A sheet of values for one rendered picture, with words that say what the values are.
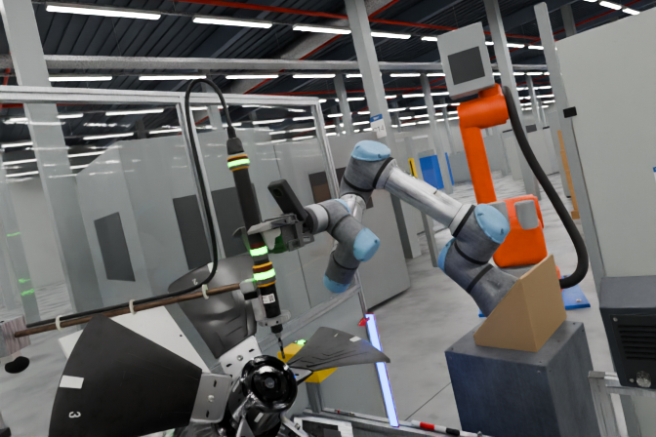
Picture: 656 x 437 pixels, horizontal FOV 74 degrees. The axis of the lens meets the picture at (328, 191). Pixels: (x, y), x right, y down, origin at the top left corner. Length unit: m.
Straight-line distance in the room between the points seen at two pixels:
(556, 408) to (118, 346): 1.05
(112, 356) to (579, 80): 2.21
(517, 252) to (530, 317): 3.29
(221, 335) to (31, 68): 4.49
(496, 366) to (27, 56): 4.90
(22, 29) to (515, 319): 5.02
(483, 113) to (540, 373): 3.60
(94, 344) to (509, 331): 1.04
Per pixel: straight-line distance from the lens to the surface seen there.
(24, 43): 5.38
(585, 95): 2.45
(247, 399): 0.90
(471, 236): 1.35
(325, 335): 1.22
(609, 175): 2.46
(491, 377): 1.41
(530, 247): 4.62
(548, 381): 1.33
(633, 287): 1.05
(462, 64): 4.65
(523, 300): 1.33
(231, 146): 0.95
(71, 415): 0.91
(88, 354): 0.91
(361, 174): 1.41
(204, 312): 1.08
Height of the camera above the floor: 1.57
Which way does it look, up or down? 1 degrees down
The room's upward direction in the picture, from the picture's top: 13 degrees counter-clockwise
